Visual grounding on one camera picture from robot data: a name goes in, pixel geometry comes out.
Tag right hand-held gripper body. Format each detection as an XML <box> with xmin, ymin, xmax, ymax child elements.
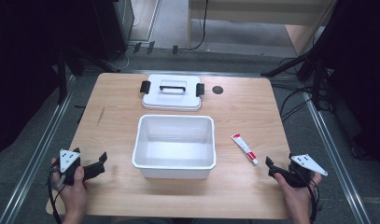
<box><xmin>286</xmin><ymin>153</ymin><xmax>330</xmax><ymax>189</ymax></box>

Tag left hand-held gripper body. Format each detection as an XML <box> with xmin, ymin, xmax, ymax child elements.
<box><xmin>56</xmin><ymin>148</ymin><xmax>87</xmax><ymax>188</ymax></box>

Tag white and red tube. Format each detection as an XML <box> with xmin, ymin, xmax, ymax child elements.
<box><xmin>230</xmin><ymin>132</ymin><xmax>260</xmax><ymax>166</ymax></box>

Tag white plastic storage box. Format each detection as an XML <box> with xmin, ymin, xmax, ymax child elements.
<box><xmin>131</xmin><ymin>114</ymin><xmax>218</xmax><ymax>180</ymax></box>

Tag white lid with black handle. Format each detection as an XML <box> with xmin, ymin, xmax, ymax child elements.
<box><xmin>139</xmin><ymin>74</ymin><xmax>206</xmax><ymax>112</ymax></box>

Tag person's left hand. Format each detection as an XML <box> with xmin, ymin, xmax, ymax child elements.
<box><xmin>51</xmin><ymin>157</ymin><xmax>88</xmax><ymax>217</ymax></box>

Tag person's right hand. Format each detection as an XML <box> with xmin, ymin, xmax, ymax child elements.
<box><xmin>273</xmin><ymin>172</ymin><xmax>323</xmax><ymax>219</ymax></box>

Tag black tripod stand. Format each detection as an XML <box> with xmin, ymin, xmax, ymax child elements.
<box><xmin>260</xmin><ymin>18</ymin><xmax>331</xmax><ymax>110</ymax></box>

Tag black cabinet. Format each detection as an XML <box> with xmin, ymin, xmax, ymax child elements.
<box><xmin>91</xmin><ymin>0</ymin><xmax>136</xmax><ymax>63</ymax></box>

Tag light wooden furniture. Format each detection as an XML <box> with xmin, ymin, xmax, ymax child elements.
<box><xmin>187</xmin><ymin>0</ymin><xmax>336</xmax><ymax>55</ymax></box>

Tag metal floor rail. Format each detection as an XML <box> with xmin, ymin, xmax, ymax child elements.
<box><xmin>0</xmin><ymin>74</ymin><xmax>77</xmax><ymax>224</ymax></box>
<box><xmin>301</xmin><ymin>88</ymin><xmax>373</xmax><ymax>224</ymax></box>

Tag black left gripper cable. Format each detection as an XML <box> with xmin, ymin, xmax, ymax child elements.
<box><xmin>47</xmin><ymin>166</ymin><xmax>63</xmax><ymax>224</ymax></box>

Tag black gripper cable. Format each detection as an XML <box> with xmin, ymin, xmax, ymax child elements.
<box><xmin>47</xmin><ymin>166</ymin><xmax>63</xmax><ymax>224</ymax></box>
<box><xmin>298</xmin><ymin>174</ymin><xmax>321</xmax><ymax>224</ymax></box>

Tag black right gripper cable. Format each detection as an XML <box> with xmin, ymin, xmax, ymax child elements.
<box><xmin>298</xmin><ymin>174</ymin><xmax>321</xmax><ymax>224</ymax></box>

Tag black floor cables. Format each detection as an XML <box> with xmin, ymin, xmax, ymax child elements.
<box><xmin>277</xmin><ymin>57</ymin><xmax>327</xmax><ymax>123</ymax></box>

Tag white floor cable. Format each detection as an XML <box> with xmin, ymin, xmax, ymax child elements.
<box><xmin>111</xmin><ymin>45</ymin><xmax>137</xmax><ymax>72</ymax></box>

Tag hanging black cable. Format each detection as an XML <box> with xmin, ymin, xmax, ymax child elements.
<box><xmin>189</xmin><ymin>0</ymin><xmax>210</xmax><ymax>51</ymax></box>

